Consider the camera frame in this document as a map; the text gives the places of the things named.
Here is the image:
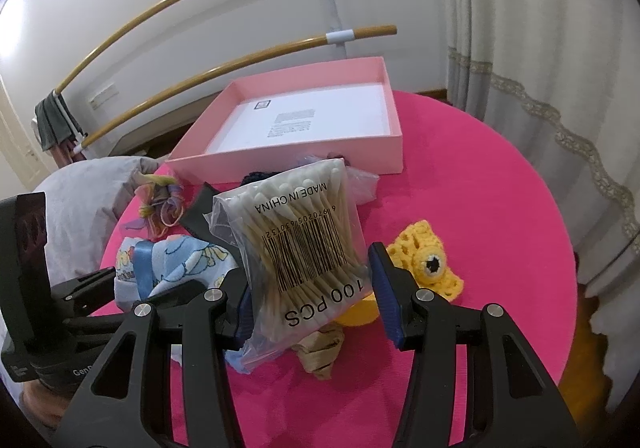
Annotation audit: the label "cartoon print baby cloth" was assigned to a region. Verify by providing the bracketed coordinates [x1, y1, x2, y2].
[114, 234, 239, 312]

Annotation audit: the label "pastel organza ribbon bundle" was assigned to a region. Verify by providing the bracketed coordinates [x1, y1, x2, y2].
[122, 174, 186, 240]

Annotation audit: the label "yellow crochet toy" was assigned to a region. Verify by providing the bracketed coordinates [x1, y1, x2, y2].
[335, 220, 464, 327]

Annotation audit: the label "beige scrunchie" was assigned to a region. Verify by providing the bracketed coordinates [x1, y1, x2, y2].
[291, 322, 345, 381]

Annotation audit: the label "bag of cotton swabs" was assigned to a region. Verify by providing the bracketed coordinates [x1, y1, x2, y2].
[214, 160, 380, 373]

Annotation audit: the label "dark navy crochet scrunchie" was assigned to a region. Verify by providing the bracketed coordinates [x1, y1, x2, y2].
[240, 172, 278, 186]

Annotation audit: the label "clear plastic bag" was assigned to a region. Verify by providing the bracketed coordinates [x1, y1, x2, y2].
[297, 154, 350, 166]

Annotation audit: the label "person's left hand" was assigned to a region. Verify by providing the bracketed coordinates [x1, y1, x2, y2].
[22, 381, 70, 428]

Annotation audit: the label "grey quilt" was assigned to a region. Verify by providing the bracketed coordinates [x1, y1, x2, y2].
[36, 156, 160, 286]

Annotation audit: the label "white door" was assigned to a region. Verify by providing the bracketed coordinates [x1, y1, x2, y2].
[1, 84, 56, 198]

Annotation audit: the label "grey clothes on bar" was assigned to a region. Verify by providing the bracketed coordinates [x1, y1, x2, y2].
[35, 90, 79, 151]

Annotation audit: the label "dark top white bench cabinet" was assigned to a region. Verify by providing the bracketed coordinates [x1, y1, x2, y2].
[108, 93, 218, 156]

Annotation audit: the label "pink cardboard box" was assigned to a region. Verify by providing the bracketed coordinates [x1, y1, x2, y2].
[166, 57, 404, 185]

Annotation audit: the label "cream curtain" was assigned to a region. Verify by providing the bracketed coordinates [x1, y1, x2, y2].
[445, 0, 639, 410]

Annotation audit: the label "lower wooden ballet bar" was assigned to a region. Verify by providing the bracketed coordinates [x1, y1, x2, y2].
[73, 24, 397, 154]

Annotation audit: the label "white wall switch plate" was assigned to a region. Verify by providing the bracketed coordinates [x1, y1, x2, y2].
[89, 84, 119, 110]

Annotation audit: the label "white bar support post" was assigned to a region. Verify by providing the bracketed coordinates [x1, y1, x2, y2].
[302, 0, 356, 60]

